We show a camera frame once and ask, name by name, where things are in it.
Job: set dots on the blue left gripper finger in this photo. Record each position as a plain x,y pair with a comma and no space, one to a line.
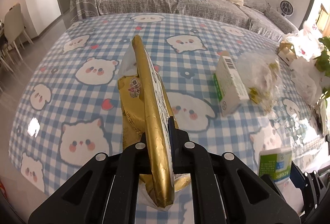
173,140

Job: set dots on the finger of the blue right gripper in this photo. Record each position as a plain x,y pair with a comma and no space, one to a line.
269,181

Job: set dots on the white green medicine bottle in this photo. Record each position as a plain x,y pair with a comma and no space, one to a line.
276,163

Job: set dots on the gold snack bag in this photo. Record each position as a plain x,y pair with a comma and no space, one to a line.
146,109

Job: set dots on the small green white box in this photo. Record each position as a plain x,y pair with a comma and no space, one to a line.
231,91

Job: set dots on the blue checkered tablecloth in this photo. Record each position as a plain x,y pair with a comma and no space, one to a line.
67,134

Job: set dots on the clear plastic bag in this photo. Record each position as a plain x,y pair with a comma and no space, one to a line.
261,75

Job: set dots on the white plastic bag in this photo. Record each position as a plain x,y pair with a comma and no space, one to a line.
306,79

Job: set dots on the gold white carton box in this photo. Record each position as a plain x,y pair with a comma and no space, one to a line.
286,52

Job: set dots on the green potted plant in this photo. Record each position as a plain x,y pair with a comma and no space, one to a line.
323,66

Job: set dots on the red printed plastic bag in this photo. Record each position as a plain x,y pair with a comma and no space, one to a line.
306,42

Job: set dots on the small black fan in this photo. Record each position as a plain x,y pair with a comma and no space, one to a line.
286,8

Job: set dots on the beige dining chair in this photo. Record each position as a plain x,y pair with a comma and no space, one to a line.
14,27

